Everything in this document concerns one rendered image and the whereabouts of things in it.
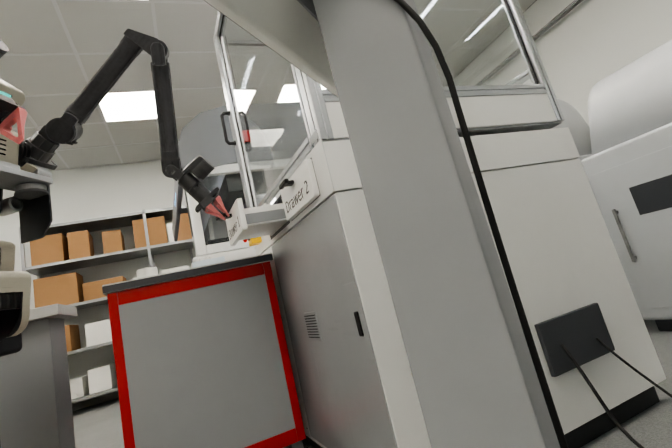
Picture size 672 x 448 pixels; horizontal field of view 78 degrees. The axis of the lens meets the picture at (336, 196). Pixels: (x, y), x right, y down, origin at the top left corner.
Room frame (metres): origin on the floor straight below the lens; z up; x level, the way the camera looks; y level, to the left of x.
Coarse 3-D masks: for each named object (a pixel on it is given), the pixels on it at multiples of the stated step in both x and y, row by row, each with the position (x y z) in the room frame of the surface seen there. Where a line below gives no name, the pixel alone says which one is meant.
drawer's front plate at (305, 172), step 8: (304, 160) 1.10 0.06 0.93; (304, 168) 1.11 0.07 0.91; (312, 168) 1.10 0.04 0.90; (296, 176) 1.18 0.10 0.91; (304, 176) 1.12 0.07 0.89; (312, 176) 1.09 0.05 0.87; (296, 184) 1.20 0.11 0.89; (304, 184) 1.14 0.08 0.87; (312, 184) 1.09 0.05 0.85; (288, 192) 1.28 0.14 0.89; (296, 192) 1.21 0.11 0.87; (304, 192) 1.15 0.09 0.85; (312, 192) 1.10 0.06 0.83; (288, 200) 1.29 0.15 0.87; (304, 200) 1.16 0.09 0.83; (312, 200) 1.14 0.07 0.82; (288, 208) 1.31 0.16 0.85; (296, 208) 1.24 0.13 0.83; (304, 208) 1.22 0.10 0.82; (288, 216) 1.33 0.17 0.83
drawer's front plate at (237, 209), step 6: (240, 198) 1.32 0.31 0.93; (234, 204) 1.36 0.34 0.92; (240, 204) 1.32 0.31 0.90; (234, 210) 1.38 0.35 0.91; (240, 210) 1.32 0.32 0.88; (234, 216) 1.40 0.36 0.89; (240, 216) 1.31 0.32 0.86; (228, 222) 1.53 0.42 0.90; (234, 222) 1.42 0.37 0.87; (240, 222) 1.32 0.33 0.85; (246, 222) 1.32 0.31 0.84; (228, 228) 1.55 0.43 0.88; (234, 228) 1.44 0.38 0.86; (240, 228) 1.34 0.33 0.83; (246, 228) 1.32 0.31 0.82; (228, 234) 1.57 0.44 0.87; (234, 234) 1.46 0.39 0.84; (240, 234) 1.38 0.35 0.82; (234, 240) 1.48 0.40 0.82
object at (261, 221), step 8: (248, 208) 1.35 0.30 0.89; (256, 208) 1.36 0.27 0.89; (264, 208) 1.37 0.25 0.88; (272, 208) 1.38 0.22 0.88; (280, 208) 1.39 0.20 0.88; (248, 216) 1.34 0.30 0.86; (256, 216) 1.35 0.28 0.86; (264, 216) 1.36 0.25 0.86; (272, 216) 1.38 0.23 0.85; (280, 216) 1.39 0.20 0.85; (248, 224) 1.34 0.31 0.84; (256, 224) 1.35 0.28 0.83; (264, 224) 1.39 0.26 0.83; (272, 224) 1.42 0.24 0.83; (280, 224) 1.46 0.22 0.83; (248, 232) 1.46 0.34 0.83; (256, 232) 1.50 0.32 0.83; (264, 232) 1.54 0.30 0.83; (272, 232) 1.58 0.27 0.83
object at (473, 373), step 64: (320, 0) 0.51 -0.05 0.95; (384, 0) 0.47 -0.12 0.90; (384, 64) 0.48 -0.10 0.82; (384, 128) 0.49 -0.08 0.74; (448, 128) 0.51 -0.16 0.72; (384, 192) 0.50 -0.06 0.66; (448, 192) 0.47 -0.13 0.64; (384, 256) 0.51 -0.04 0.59; (448, 256) 0.48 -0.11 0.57; (448, 320) 0.49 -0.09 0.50; (512, 320) 0.53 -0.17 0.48; (448, 384) 0.50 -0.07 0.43; (512, 384) 0.47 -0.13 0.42
